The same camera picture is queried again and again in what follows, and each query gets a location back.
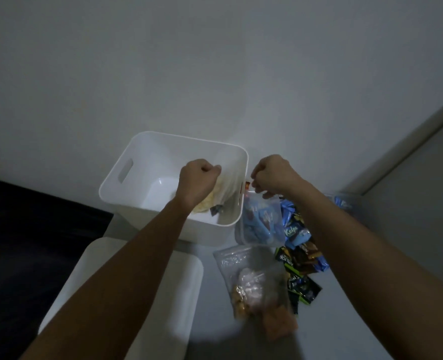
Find person's right hand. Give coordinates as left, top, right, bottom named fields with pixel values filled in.
left=251, top=154, right=309, bottom=200

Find person's left hand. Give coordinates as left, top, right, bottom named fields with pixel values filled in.
left=175, top=159, right=222, bottom=214

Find bag of yellow chips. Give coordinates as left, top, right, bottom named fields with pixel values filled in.
left=193, top=145, right=241, bottom=215

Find white plastic storage bin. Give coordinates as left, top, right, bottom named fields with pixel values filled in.
left=98, top=130, right=249, bottom=247

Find pile of candies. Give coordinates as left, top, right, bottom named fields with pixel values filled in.
left=244, top=181, right=329, bottom=275

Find white bin lid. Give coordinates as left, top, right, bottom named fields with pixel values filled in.
left=37, top=237, right=204, bottom=360

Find bag of dark cookies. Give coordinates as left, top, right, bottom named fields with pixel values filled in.
left=213, top=245, right=287, bottom=320

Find green black snack packets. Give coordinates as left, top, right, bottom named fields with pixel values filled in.
left=285, top=273, right=323, bottom=316

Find person's right forearm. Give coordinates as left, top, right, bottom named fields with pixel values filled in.
left=281, top=179, right=443, bottom=360

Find person's left forearm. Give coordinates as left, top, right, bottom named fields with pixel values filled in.
left=18, top=194, right=199, bottom=360

